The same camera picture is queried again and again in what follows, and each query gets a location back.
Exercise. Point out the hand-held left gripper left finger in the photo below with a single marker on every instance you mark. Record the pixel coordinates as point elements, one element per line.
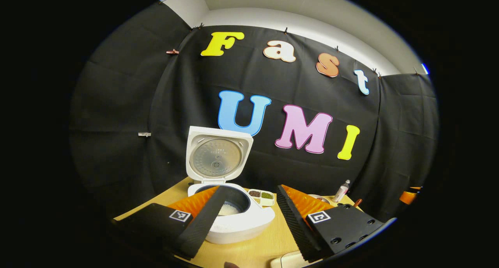
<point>202,229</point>

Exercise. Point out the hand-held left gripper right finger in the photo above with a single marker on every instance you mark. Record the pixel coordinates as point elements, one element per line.
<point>296,225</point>

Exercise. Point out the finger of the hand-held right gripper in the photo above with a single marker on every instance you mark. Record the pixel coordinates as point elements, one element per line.
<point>416,188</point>
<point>408,197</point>

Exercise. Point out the white rice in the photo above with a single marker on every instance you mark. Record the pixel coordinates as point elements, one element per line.
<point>228,209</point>

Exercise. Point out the wooden spoon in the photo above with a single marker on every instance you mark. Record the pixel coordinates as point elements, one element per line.
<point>358,202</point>

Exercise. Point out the white rice cooker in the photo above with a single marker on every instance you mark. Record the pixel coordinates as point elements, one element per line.
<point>218,155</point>

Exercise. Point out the clear rice container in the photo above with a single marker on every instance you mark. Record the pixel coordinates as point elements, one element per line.
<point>278,259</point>

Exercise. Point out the white round plate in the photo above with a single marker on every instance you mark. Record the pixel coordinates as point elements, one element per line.
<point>317,197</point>

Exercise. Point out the white divided bean dish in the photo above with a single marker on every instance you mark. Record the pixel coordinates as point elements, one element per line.
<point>262,197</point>

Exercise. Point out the small clear bottle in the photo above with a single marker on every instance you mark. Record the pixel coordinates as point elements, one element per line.
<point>341,192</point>

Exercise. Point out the silver cloth clip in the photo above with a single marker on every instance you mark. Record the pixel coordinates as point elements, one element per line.
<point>144,134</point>

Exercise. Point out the black backdrop cloth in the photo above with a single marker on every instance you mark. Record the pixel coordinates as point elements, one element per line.
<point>117,104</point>

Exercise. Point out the pink cloth clip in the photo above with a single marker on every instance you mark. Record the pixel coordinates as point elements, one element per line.
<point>172,52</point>

